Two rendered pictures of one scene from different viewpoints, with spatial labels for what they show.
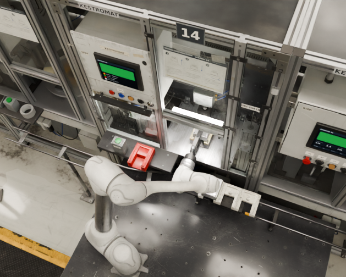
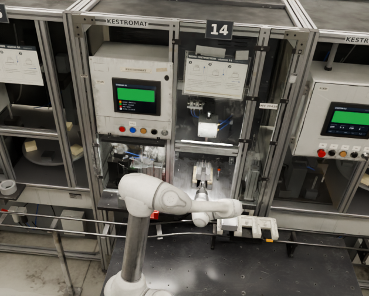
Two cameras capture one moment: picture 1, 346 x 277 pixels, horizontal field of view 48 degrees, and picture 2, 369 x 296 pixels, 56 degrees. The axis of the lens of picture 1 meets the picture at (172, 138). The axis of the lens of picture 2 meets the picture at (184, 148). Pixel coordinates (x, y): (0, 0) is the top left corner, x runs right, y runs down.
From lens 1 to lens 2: 0.94 m
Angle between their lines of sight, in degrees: 28
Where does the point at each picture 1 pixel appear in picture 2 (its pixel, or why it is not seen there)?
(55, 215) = not seen: outside the picture
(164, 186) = (199, 204)
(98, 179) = (141, 189)
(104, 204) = (141, 232)
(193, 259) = not seen: outside the picture
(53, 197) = not seen: outside the picture
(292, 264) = (325, 281)
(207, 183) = (232, 204)
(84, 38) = (104, 61)
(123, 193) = (177, 193)
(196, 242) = (226, 285)
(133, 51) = (156, 65)
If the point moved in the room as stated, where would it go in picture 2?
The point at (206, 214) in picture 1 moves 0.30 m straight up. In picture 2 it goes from (225, 256) to (232, 224)
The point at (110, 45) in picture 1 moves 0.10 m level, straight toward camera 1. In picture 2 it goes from (133, 63) to (142, 71)
